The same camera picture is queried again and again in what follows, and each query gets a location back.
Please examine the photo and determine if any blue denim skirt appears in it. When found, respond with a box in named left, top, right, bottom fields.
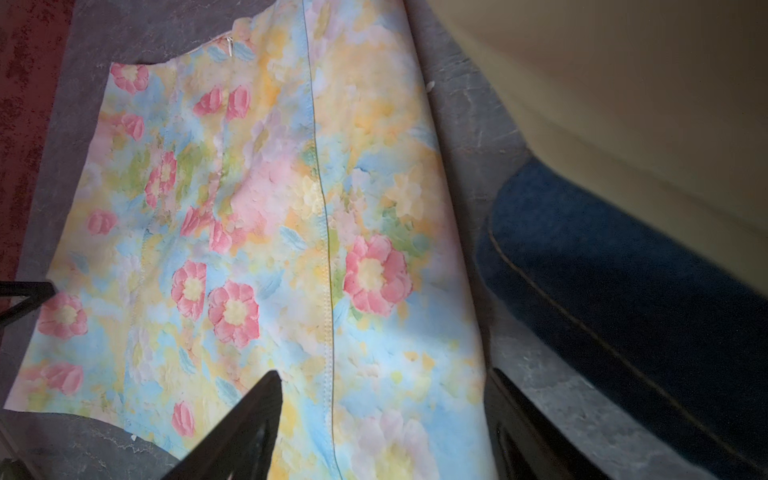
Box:
left=476, top=161, right=767, bottom=479

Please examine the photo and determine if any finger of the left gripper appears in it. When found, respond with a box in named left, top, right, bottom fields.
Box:
left=1, top=281, right=56, bottom=327

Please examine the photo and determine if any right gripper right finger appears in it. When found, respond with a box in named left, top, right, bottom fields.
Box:
left=484, top=368, right=608, bottom=480

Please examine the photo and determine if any floral pastel skirt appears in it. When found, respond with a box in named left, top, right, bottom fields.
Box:
left=5, top=1, right=497, bottom=479

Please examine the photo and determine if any olive green skirt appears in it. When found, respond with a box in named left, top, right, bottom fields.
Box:
left=432, top=1, right=767, bottom=291

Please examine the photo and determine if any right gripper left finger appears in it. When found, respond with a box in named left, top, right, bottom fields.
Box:
left=163, top=370, right=283, bottom=480

